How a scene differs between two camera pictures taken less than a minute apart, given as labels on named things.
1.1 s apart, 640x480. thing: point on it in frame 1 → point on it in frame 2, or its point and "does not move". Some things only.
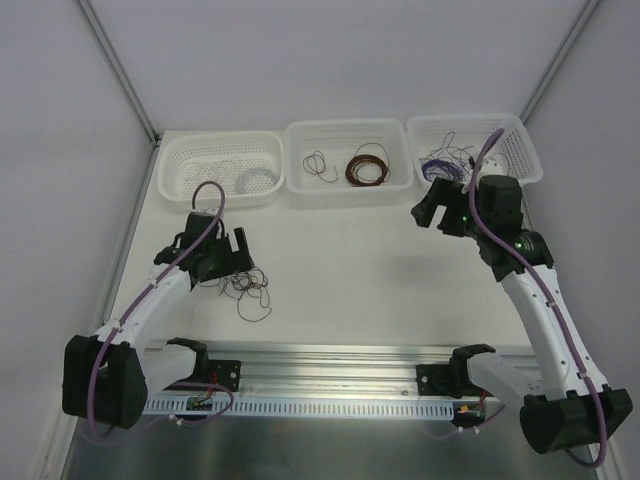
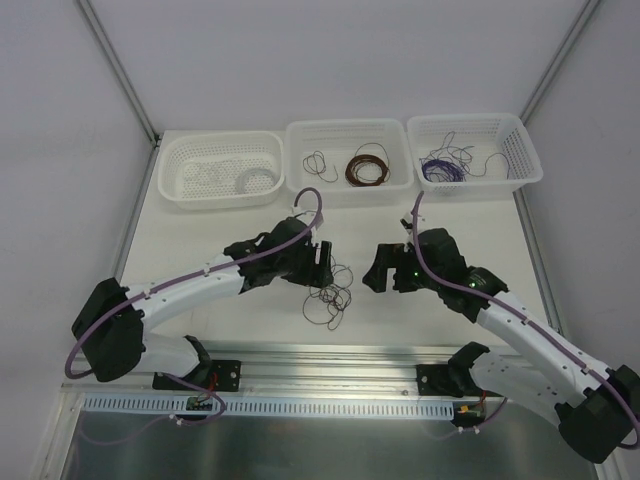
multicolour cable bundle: [249, 287] → [326, 304]
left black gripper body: [229, 257] → [314, 265]
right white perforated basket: [447, 146] does not move
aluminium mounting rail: [331, 370] does not move
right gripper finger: [447, 194] → [390, 256]
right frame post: [559, 60] does not move
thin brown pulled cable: [316, 164] does not move
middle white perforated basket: [348, 162] does not move
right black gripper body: [445, 215] → [395, 270]
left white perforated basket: [249, 165] does not move
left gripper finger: [243, 259] → [323, 272]
